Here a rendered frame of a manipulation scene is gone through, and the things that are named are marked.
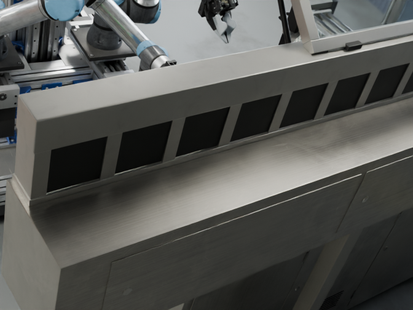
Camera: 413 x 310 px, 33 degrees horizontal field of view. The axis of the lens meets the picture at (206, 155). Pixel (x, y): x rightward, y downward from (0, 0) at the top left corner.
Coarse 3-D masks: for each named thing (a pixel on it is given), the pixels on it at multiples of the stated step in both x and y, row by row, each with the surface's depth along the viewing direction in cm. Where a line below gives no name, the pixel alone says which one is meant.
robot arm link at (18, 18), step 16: (32, 0) 239; (48, 0) 231; (64, 0) 231; (80, 0) 233; (0, 16) 243; (16, 16) 241; (32, 16) 239; (48, 16) 237; (64, 16) 234; (0, 32) 246
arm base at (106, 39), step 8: (96, 24) 289; (88, 32) 295; (96, 32) 291; (104, 32) 290; (112, 32) 291; (88, 40) 294; (96, 40) 292; (104, 40) 291; (112, 40) 293; (120, 40) 298; (96, 48) 294; (104, 48) 293; (112, 48) 295
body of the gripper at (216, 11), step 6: (210, 0) 217; (216, 0) 216; (222, 0) 216; (228, 0) 216; (210, 6) 219; (216, 6) 215; (222, 6) 216; (228, 6) 216; (234, 6) 217; (216, 12) 218; (222, 12) 221
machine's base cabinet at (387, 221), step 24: (408, 216) 277; (360, 240) 264; (384, 240) 280; (408, 240) 297; (288, 264) 240; (312, 264) 253; (360, 264) 282; (384, 264) 299; (408, 264) 319; (240, 288) 230; (264, 288) 242; (288, 288) 255; (336, 288) 285; (360, 288) 302; (384, 288) 323
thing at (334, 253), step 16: (336, 240) 210; (352, 240) 209; (320, 256) 218; (336, 256) 212; (320, 272) 219; (336, 272) 219; (304, 288) 228; (320, 288) 221; (304, 304) 230; (320, 304) 231
